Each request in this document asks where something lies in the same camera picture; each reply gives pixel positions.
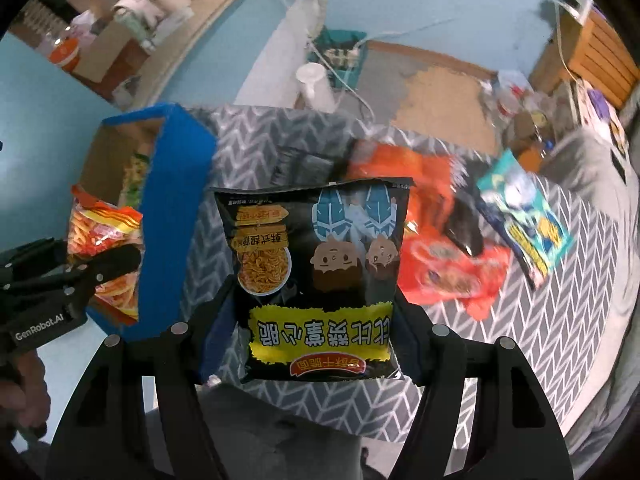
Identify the red yellow chips bag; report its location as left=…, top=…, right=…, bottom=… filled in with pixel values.
left=66, top=183, right=144, bottom=322

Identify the green snack bag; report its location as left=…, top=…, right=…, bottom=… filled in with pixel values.
left=118, top=153, right=150, bottom=209

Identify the red snack bag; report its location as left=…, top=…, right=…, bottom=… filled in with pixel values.
left=398, top=233, right=512, bottom=321

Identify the black yellow noodle snack bag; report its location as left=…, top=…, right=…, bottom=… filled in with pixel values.
left=214, top=177, right=413, bottom=382

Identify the teal cartoon snack bag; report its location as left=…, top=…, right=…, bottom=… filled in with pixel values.
left=475, top=150, right=573, bottom=290

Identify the orange snack bag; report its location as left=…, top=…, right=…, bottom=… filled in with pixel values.
left=346, top=141, right=484, bottom=257

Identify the person left hand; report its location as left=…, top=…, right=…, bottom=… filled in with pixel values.
left=1, top=350, right=51, bottom=429

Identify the grey chevron fabric ottoman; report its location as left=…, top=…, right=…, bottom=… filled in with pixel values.
left=193, top=105, right=614, bottom=443

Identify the blue cardboard box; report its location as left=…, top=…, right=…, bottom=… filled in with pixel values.
left=79, top=104, right=216, bottom=340

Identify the white cup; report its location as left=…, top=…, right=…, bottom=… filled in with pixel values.
left=295, top=63, right=336, bottom=113

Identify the clear plastic bag pile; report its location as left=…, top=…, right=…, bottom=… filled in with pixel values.
left=480, top=70, right=533, bottom=131

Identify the teal storage basket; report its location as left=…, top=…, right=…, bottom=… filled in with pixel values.
left=308, top=27, right=368, bottom=90

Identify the white power cable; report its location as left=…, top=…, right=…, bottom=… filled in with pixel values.
left=229, top=0, right=457, bottom=122

